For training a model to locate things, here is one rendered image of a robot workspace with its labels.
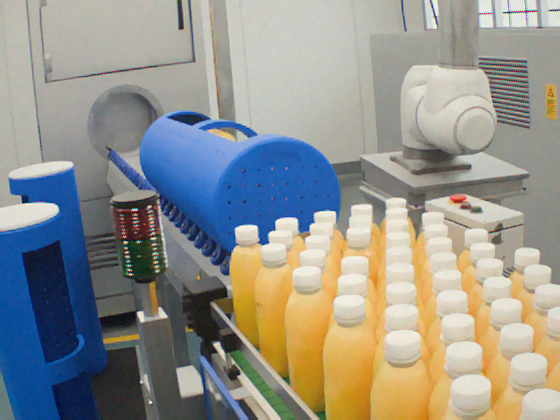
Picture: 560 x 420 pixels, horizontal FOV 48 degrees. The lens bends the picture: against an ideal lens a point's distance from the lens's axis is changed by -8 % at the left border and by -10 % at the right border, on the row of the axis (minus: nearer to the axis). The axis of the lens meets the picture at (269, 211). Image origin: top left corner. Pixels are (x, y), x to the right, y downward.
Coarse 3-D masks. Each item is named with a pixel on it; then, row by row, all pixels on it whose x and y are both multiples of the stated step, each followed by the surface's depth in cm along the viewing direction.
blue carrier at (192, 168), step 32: (160, 128) 200; (192, 128) 176; (160, 160) 184; (192, 160) 156; (224, 160) 138; (256, 160) 136; (288, 160) 139; (320, 160) 141; (160, 192) 200; (192, 192) 151; (224, 192) 136; (256, 192) 138; (288, 192) 140; (320, 192) 143; (224, 224) 137; (256, 224) 139
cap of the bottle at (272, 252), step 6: (264, 246) 107; (270, 246) 106; (276, 246) 106; (282, 246) 106; (264, 252) 105; (270, 252) 104; (276, 252) 104; (282, 252) 105; (264, 258) 105; (270, 258) 105; (276, 258) 105; (282, 258) 105
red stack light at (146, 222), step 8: (112, 208) 82; (136, 208) 81; (144, 208) 81; (152, 208) 82; (160, 208) 84; (112, 216) 83; (120, 216) 81; (128, 216) 81; (136, 216) 81; (144, 216) 81; (152, 216) 82; (160, 216) 83; (120, 224) 81; (128, 224) 81; (136, 224) 81; (144, 224) 81; (152, 224) 82; (160, 224) 83; (120, 232) 82; (128, 232) 81; (136, 232) 81; (144, 232) 81; (152, 232) 82; (160, 232) 83; (136, 240) 81
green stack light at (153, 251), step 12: (120, 240) 82; (132, 240) 82; (144, 240) 82; (156, 240) 83; (120, 252) 83; (132, 252) 82; (144, 252) 82; (156, 252) 83; (120, 264) 84; (132, 264) 82; (144, 264) 82; (156, 264) 83; (132, 276) 83; (144, 276) 83
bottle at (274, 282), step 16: (272, 272) 105; (288, 272) 105; (256, 288) 106; (272, 288) 104; (288, 288) 105; (256, 304) 107; (272, 304) 105; (272, 320) 105; (272, 336) 106; (272, 352) 107; (272, 368) 108
